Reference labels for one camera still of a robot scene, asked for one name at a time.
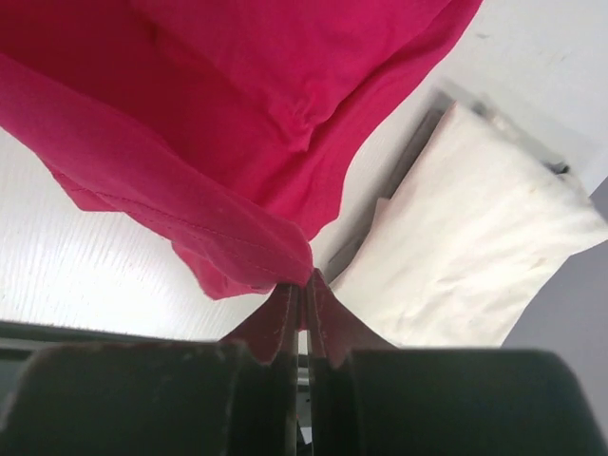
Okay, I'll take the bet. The folded white t-shirt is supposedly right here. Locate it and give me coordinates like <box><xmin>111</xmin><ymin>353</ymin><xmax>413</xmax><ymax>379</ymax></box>
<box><xmin>332</xmin><ymin>88</ymin><xmax>607</xmax><ymax>348</ymax></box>

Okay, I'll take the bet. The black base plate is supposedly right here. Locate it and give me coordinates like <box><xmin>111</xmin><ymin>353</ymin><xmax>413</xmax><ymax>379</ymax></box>
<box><xmin>0</xmin><ymin>318</ymin><xmax>219</xmax><ymax>381</ymax></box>

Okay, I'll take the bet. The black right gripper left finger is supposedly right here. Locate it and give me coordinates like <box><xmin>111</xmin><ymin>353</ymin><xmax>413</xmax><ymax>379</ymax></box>
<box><xmin>1</xmin><ymin>285</ymin><xmax>297</xmax><ymax>455</ymax></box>

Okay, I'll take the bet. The pink t-shirt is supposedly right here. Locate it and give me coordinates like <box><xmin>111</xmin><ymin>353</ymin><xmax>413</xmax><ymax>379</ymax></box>
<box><xmin>1</xmin><ymin>1</ymin><xmax>480</xmax><ymax>299</ymax></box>

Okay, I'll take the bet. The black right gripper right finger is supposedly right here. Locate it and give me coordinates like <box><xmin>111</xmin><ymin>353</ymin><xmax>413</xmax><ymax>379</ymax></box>
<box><xmin>306</xmin><ymin>274</ymin><xmax>607</xmax><ymax>455</ymax></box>

